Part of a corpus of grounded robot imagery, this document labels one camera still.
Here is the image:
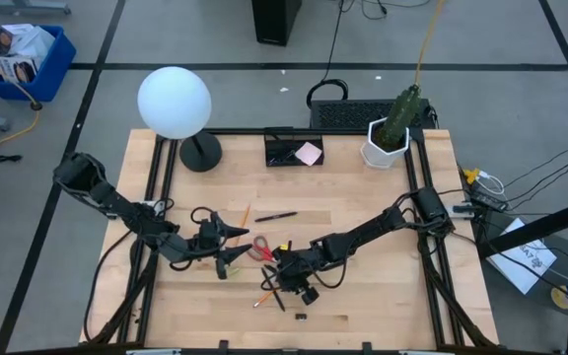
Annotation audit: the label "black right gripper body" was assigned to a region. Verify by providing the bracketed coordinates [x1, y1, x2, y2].
[283, 244, 322, 307]

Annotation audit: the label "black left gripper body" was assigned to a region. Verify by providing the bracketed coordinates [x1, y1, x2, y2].
[192, 211, 231, 281]

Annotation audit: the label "orange wooden pencil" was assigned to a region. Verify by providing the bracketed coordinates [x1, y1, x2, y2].
[252, 289, 279, 309]
[236, 203, 252, 248]

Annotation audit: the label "black capped marker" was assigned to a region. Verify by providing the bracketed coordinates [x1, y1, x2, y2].
[259, 265, 286, 313]

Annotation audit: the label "red-handled scissors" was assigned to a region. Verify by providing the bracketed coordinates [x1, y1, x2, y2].
[247, 235, 285, 263]

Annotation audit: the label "pink sticky note pad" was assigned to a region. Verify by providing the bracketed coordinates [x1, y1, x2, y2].
[294, 141, 324, 168]

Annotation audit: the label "black mesh desk organizer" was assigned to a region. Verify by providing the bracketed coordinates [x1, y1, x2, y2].
[263, 131, 325, 169]

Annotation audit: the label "white hexagonal plant pot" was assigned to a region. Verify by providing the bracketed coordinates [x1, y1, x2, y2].
[359, 116, 410, 171]

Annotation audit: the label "white globe table lamp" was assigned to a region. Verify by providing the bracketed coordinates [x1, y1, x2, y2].
[136, 65, 224, 174]

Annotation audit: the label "black vented case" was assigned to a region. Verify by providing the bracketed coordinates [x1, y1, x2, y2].
[309, 98, 437, 131]

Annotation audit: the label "green cactus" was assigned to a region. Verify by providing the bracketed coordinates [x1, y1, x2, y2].
[379, 84, 423, 149]

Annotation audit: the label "black power adapter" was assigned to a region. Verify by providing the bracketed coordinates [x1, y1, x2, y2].
[469, 189, 509, 212]

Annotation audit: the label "black computer tower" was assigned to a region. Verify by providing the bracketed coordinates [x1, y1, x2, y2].
[251, 0, 303, 47]

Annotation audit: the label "white paper sheet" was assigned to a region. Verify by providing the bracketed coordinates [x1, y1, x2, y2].
[486, 217, 558, 296]

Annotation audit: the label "blue plastic bin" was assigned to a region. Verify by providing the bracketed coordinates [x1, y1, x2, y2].
[0, 24, 77, 104]

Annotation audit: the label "black metal beam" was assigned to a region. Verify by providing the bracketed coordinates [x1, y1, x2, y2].
[475, 193, 568, 258]

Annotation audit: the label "printed white cardboard box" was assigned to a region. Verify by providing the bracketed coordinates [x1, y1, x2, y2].
[0, 23, 35, 56]
[0, 54, 39, 84]

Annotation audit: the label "black aluminium table frame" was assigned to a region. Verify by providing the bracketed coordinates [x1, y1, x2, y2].
[84, 126, 500, 354]

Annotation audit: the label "yellow floor cable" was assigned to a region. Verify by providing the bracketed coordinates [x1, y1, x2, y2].
[0, 41, 42, 157]

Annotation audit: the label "white cable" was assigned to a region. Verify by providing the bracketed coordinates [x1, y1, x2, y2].
[478, 171, 507, 196]

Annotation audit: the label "black hanging power cable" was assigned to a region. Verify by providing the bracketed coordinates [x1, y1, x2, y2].
[306, 0, 350, 109]

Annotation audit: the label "yellow hanging cable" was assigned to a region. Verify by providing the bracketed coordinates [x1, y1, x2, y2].
[413, 0, 447, 89]

